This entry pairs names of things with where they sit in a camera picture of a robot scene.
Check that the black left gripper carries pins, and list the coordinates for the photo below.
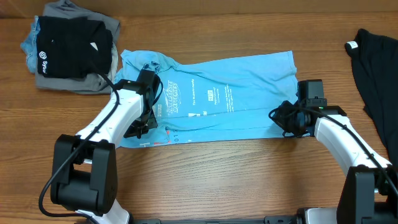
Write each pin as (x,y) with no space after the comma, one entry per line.
(152,122)

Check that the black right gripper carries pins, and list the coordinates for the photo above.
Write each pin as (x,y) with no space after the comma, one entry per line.
(279,120)

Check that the light blue printed t-shirt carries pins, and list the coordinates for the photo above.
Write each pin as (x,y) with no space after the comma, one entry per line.
(220,100)

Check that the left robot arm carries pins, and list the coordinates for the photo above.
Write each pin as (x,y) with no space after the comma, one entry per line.
(84,173)

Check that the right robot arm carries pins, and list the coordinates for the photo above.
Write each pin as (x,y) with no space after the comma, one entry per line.
(369,193)

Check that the folded grey garment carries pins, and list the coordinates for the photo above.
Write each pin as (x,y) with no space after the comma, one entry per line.
(92,83)

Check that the black unfolded shirt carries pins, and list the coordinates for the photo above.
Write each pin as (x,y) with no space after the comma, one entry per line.
(374,68)

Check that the folded blue denim garment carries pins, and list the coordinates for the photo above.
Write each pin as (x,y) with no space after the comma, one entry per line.
(29,46)

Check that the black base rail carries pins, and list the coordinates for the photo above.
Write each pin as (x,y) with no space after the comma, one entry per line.
(279,219)

